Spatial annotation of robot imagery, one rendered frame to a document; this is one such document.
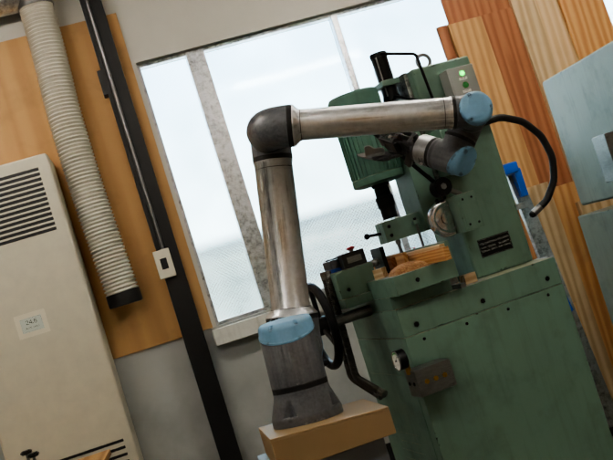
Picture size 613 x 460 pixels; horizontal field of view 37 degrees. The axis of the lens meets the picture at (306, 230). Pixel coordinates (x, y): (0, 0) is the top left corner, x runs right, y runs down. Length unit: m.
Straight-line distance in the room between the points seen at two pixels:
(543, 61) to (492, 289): 2.00
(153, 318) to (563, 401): 2.02
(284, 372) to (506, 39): 2.73
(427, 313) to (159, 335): 1.78
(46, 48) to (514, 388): 2.54
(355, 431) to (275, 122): 0.83
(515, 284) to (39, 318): 2.04
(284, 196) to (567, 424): 1.18
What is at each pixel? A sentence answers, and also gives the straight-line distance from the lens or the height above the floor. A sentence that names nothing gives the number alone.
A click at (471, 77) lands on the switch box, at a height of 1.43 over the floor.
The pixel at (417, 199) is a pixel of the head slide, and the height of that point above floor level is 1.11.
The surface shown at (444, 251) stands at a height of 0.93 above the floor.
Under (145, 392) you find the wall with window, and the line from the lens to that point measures 4.37.
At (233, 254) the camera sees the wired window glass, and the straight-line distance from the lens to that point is 4.44.
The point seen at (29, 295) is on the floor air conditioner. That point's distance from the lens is 4.09.
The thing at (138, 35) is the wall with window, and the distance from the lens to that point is 4.54.
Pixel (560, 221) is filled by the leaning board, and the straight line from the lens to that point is 4.46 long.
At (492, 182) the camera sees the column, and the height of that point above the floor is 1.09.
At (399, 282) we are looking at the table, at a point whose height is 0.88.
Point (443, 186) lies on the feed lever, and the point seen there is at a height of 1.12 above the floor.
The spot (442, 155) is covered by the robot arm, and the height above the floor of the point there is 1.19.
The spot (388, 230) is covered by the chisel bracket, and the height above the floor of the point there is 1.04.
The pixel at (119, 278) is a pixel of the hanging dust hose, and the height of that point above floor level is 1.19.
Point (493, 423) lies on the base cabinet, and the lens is 2.98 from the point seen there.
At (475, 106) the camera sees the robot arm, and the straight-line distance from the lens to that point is 2.53.
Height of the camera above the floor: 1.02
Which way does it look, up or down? 2 degrees up
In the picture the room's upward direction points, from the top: 17 degrees counter-clockwise
